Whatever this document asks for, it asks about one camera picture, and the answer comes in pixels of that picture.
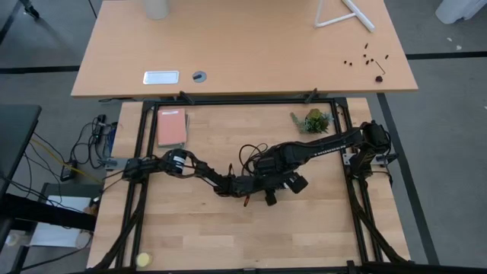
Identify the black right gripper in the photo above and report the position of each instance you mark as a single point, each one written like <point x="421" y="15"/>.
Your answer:
<point x="274" y="163"/>

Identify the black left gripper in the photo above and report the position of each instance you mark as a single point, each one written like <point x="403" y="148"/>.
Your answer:
<point x="270" y="198"/>

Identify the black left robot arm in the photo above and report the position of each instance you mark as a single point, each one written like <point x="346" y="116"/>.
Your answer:
<point x="213" y="178"/>

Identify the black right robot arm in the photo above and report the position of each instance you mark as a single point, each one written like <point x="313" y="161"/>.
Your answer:
<point x="327" y="146"/>

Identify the potted green succulent plant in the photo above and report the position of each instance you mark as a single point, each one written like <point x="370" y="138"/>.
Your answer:
<point x="316" y="122"/>

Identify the pink notebook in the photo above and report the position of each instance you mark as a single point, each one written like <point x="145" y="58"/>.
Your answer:
<point x="171" y="127"/>

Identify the light wooden desk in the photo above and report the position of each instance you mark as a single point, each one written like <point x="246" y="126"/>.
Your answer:
<point x="247" y="45"/>

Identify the dark round knob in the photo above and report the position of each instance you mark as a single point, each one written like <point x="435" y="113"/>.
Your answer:
<point x="379" y="78"/>

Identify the small yellow candle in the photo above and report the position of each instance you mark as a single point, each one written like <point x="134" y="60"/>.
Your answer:
<point x="144" y="259"/>

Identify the white rectangular desk plate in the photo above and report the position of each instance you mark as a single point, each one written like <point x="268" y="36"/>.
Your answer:
<point x="161" y="77"/>

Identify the black allen key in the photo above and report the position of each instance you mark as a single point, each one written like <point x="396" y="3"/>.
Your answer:
<point x="381" y="68"/>

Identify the black power strip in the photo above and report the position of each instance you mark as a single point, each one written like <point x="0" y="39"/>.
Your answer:
<point x="98" y="129"/>

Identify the clear plastic cup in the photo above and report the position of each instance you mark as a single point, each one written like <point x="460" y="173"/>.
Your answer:
<point x="81" y="239"/>

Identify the white cylinder container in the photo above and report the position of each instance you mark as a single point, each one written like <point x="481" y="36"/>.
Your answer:
<point x="155" y="9"/>

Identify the black power adapter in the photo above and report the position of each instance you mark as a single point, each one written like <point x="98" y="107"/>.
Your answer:
<point x="68" y="173"/>

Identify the white board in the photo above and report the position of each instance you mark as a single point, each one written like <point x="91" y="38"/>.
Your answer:
<point x="53" y="236"/>

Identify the white bag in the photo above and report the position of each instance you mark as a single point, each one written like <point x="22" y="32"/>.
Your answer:
<point x="452" y="11"/>

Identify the black side table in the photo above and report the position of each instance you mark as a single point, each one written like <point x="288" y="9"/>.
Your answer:
<point x="17" y="129"/>

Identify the black stand leg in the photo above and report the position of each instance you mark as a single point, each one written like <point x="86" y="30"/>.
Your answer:
<point x="30" y="9"/>

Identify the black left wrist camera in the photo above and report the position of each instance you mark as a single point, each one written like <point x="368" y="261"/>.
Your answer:
<point x="245" y="184"/>

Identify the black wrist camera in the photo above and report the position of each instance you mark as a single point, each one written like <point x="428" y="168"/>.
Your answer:
<point x="297" y="183"/>
<point x="245" y="184"/>

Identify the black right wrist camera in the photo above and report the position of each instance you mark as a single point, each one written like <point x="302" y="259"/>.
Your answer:
<point x="297" y="183"/>

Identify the black aluminium frame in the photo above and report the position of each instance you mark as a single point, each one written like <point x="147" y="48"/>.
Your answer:
<point x="243" y="102"/>

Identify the white triangular frame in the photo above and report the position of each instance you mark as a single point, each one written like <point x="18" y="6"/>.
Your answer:
<point x="359" y="15"/>

